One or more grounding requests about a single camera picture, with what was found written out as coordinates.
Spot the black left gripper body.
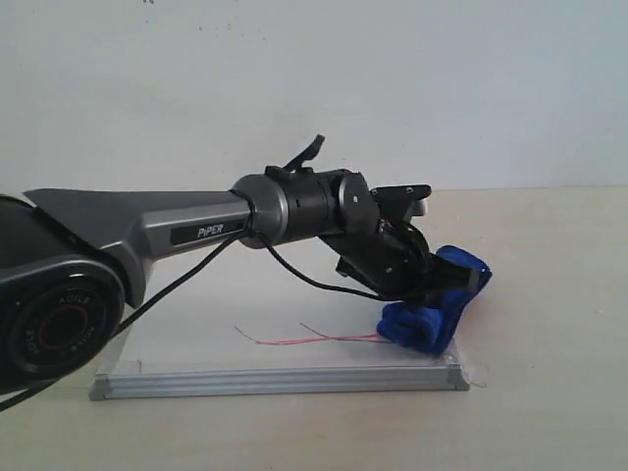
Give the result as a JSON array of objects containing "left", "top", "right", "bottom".
[{"left": 321, "top": 223, "right": 435, "bottom": 300}]

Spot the blue microfiber cloth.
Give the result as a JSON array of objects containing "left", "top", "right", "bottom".
[{"left": 377, "top": 245, "right": 493, "bottom": 356}]

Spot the black and grey left robot arm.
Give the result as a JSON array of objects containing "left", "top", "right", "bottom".
[{"left": 1, "top": 165, "right": 492, "bottom": 400}]

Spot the clear tape front right corner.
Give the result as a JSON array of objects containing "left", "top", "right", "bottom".
[{"left": 443, "top": 351, "right": 488, "bottom": 391}]

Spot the clear tape corner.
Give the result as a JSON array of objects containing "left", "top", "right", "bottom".
[
  {"left": 98, "top": 360, "right": 142, "bottom": 376},
  {"left": 443, "top": 351, "right": 488, "bottom": 391}
]

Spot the clear tape front left corner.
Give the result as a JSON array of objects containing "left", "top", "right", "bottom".
[{"left": 98, "top": 360, "right": 142, "bottom": 376}]

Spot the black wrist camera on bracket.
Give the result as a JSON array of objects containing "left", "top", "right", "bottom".
[{"left": 371, "top": 184, "right": 432, "bottom": 225}]

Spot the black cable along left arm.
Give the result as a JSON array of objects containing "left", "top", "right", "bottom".
[{"left": 0, "top": 132, "right": 393, "bottom": 413}]

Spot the white whiteboard with aluminium frame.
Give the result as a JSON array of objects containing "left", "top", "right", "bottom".
[{"left": 89, "top": 279, "right": 458, "bottom": 401}]

